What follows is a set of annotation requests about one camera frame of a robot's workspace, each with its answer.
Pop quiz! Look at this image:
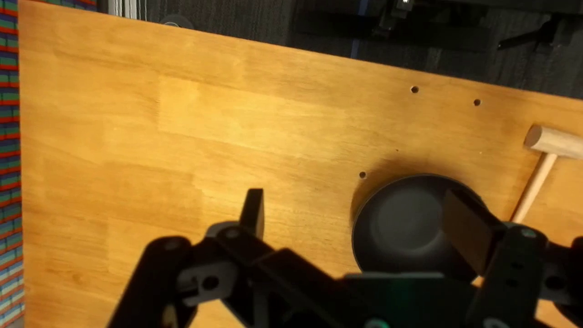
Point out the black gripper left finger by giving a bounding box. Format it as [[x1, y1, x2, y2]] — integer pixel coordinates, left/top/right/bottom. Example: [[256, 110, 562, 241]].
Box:
[[107, 188, 367, 328]]

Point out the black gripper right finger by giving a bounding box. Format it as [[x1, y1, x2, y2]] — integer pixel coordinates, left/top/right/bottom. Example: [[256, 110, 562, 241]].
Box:
[[439, 188, 583, 328]]

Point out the black bowl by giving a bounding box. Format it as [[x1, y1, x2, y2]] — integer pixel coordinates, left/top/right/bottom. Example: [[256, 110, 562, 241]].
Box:
[[349, 173, 495, 285]]

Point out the wooden mallet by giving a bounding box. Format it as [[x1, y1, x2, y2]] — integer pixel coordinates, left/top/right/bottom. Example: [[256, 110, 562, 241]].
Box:
[[508, 124, 583, 226]]

